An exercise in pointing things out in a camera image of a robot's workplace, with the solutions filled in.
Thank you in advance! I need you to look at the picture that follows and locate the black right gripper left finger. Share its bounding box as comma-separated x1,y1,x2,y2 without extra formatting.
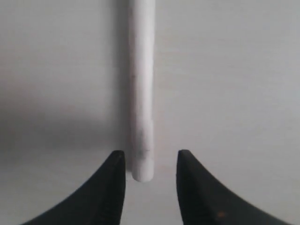
27,150,126,225

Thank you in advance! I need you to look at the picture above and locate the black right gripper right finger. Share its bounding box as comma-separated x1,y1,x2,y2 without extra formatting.
177,150,286,225

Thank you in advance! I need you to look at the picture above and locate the white wooden drumstick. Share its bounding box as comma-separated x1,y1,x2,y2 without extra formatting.
129,0,156,182

